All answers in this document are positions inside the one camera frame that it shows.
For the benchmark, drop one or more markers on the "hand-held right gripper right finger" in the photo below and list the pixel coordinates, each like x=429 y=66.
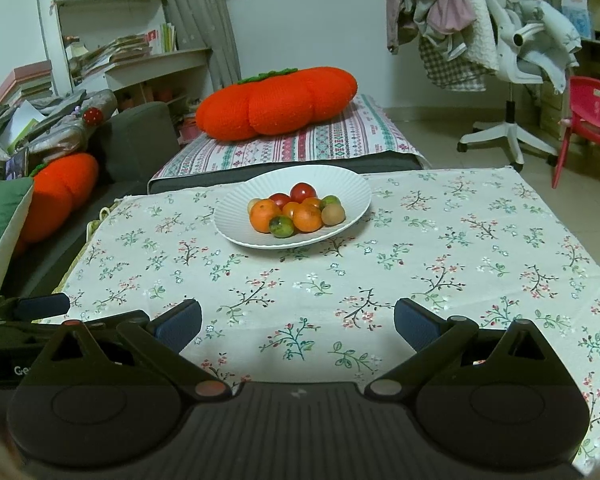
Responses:
x=416 y=324

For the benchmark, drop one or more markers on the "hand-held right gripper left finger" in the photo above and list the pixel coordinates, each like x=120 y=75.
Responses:
x=179 y=322

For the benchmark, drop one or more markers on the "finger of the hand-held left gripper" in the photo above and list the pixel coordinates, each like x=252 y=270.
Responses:
x=42 y=305
x=105 y=321

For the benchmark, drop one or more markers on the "white paper plate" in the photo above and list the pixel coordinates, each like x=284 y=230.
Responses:
x=240 y=225

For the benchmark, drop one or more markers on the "orange tangerine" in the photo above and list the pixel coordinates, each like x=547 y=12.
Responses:
x=307 y=218
x=264 y=215

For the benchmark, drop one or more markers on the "brown round fruit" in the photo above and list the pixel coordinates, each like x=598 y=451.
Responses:
x=333 y=214

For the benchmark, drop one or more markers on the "yellowish round fruit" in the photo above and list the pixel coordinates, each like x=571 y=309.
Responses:
x=253 y=204

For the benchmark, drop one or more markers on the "green round fruit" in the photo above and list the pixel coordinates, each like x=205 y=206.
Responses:
x=281 y=226
x=331 y=201

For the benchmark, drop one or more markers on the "red cherry tomato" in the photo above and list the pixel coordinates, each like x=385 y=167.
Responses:
x=302 y=191
x=280 y=199

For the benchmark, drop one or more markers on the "green pillow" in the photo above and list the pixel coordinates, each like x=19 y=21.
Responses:
x=0 y=230

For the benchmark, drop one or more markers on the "floral tablecloth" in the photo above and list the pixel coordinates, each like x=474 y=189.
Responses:
x=330 y=280

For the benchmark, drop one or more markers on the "orange persimmon plush cushion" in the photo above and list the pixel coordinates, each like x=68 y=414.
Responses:
x=55 y=190
x=280 y=105

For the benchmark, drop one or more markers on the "grey mattress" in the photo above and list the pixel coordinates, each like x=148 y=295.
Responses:
x=390 y=162

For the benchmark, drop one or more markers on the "silver bag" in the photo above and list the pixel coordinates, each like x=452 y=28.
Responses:
x=55 y=130

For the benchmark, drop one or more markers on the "grey sofa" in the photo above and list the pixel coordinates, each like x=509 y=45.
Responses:
x=130 y=145

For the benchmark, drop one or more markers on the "red round bag charm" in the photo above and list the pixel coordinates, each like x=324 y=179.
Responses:
x=93 y=115

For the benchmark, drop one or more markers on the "striped patterned cloth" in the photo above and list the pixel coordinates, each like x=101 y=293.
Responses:
x=320 y=140

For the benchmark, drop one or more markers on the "white office chair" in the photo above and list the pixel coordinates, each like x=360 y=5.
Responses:
x=510 y=130

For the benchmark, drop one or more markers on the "stack of books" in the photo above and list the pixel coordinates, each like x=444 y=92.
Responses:
x=25 y=85

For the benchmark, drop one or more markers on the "checkered cloth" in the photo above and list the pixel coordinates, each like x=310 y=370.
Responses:
x=450 y=67

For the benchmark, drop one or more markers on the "white bookshelf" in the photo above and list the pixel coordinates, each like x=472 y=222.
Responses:
x=130 y=60

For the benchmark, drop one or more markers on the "pile of lying books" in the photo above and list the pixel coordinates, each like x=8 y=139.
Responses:
x=120 y=47

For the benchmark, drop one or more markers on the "red plastic chair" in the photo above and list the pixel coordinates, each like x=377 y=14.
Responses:
x=590 y=115

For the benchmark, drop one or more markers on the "grey curtain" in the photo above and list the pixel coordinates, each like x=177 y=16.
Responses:
x=200 y=20

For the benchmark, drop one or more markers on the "white fleece garment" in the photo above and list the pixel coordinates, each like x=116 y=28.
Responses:
x=480 y=15

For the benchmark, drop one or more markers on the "pale grey garment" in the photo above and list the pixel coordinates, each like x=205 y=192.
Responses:
x=555 y=35

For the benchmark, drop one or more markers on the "blue patterned box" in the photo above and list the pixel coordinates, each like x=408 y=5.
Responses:
x=576 y=14

